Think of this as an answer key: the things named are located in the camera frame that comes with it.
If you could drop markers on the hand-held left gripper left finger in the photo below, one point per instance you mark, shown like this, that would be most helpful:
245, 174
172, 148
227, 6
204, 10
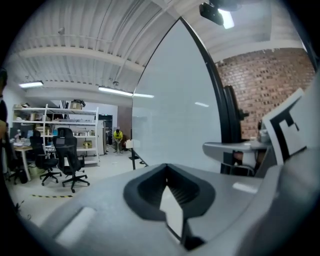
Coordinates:
105, 225

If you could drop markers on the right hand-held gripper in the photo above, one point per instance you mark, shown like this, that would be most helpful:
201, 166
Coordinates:
282, 135

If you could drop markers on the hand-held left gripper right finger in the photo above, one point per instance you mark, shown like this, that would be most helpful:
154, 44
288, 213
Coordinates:
225, 200

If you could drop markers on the white whiteboard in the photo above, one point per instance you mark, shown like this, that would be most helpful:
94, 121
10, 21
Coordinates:
175, 112

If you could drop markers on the black mesh office chair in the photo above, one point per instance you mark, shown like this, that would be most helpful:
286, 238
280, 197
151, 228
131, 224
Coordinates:
41, 155
68, 155

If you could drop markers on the yellow box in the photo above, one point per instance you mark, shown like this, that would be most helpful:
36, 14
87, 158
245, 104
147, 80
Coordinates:
87, 144

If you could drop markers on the small white box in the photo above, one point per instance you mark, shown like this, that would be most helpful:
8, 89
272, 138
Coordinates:
129, 144

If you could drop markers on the white metal shelf rack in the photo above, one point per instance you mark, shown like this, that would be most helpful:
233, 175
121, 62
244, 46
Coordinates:
75, 120

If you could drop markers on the white desk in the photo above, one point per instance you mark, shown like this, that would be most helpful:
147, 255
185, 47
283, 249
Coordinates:
22, 152

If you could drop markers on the cardboard box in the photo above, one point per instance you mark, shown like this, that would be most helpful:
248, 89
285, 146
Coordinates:
76, 105

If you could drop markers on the long ceiling light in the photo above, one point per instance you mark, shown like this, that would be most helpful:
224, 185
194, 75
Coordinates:
115, 91
31, 84

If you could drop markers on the bright ceiling light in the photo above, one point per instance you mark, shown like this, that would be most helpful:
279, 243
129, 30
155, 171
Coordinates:
227, 18

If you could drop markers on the black ceiling-mounted device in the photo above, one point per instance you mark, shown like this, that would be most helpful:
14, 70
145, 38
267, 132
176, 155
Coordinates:
211, 12

